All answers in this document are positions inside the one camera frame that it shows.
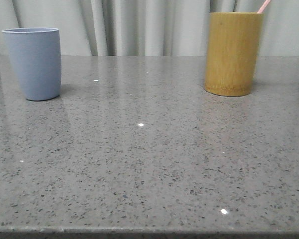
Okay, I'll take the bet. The bamboo wooden cup holder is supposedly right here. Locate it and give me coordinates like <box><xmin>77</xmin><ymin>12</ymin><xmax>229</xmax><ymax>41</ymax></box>
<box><xmin>204</xmin><ymin>12</ymin><xmax>263</xmax><ymax>97</ymax></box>

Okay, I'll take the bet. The blue plastic cup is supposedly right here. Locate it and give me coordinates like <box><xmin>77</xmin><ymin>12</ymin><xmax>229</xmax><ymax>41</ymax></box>
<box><xmin>2</xmin><ymin>27</ymin><xmax>62</xmax><ymax>101</ymax></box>

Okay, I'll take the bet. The grey pleated curtain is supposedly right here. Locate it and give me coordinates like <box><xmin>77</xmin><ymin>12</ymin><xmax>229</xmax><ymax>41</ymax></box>
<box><xmin>0</xmin><ymin>0</ymin><xmax>299</xmax><ymax>57</ymax></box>

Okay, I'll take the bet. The pink chopstick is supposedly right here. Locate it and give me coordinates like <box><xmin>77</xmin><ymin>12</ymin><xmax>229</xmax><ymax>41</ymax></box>
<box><xmin>257</xmin><ymin>0</ymin><xmax>271</xmax><ymax>14</ymax></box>

